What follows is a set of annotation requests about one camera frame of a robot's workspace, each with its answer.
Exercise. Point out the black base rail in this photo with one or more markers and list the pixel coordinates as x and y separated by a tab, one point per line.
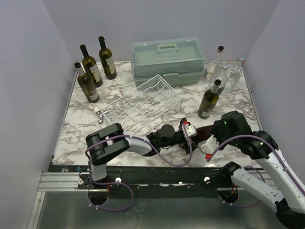
138	182

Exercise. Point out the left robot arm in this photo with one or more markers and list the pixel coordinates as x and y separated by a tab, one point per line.
109	142

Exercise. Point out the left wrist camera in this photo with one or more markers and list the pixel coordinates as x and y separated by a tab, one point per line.
189	130

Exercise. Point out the red wine bottle gold cap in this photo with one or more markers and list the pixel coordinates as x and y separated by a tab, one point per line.
202	135

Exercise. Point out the dark bottle silver neck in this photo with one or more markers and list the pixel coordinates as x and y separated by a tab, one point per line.
209	100

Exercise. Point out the dark wine bottle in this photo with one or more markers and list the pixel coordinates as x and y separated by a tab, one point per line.
107	61
91	68

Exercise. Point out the green plastic toolbox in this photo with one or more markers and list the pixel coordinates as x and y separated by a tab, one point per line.
177	61

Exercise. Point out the clear bottle dark label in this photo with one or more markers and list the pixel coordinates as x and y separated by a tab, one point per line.
220	76

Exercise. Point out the white wire wine rack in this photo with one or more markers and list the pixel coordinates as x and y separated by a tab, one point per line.
146	108

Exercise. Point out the clear bottle cream label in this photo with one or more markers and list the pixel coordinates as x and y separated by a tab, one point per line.
214	64

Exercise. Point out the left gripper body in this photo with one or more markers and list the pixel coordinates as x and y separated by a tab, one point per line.
183	142

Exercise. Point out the clear bottle silver cap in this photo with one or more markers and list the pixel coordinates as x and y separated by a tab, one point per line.
234	73

